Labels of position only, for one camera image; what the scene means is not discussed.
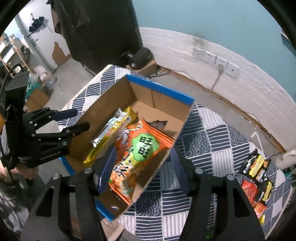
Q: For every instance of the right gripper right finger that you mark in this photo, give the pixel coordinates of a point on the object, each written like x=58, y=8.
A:
x=184, y=170

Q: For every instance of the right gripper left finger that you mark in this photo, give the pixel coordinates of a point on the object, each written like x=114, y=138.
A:
x=103, y=168

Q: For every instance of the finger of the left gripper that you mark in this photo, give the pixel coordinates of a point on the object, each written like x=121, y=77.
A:
x=41, y=117
x=63, y=136

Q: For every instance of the long yellow snack pack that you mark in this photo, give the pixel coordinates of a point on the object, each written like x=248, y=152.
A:
x=109, y=133

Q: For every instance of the orange green-label snack bag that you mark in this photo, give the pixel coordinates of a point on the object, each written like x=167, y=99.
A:
x=136, y=146

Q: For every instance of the small black snack bag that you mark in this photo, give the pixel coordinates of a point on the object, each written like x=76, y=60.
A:
x=264, y=191

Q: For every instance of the blue-edged cardboard box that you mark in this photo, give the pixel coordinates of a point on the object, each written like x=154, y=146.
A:
x=151, y=101

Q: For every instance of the red french-fry snack bag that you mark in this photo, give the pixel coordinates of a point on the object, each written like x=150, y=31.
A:
x=259, y=209

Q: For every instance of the person's left hand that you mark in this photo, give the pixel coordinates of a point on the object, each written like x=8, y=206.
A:
x=19, y=170

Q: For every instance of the navy patterned tablecloth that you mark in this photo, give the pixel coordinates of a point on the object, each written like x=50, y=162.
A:
x=203, y=137

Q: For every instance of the large black snack bag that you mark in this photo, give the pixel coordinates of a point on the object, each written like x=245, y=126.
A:
x=255, y=166

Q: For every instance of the wooden shelf rack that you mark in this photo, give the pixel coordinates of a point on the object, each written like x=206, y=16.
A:
x=14, y=52

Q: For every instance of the black folded umbrella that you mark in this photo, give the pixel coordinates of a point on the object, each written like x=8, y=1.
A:
x=36, y=24

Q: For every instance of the white electric kettle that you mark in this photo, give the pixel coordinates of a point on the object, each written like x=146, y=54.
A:
x=286, y=160

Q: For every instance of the black fabric panel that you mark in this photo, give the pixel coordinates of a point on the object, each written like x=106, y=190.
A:
x=97, y=33

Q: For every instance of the small cardboard box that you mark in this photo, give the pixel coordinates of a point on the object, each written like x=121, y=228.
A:
x=148, y=69

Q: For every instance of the white wall socket strip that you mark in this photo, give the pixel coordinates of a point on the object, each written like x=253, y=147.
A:
x=217, y=61

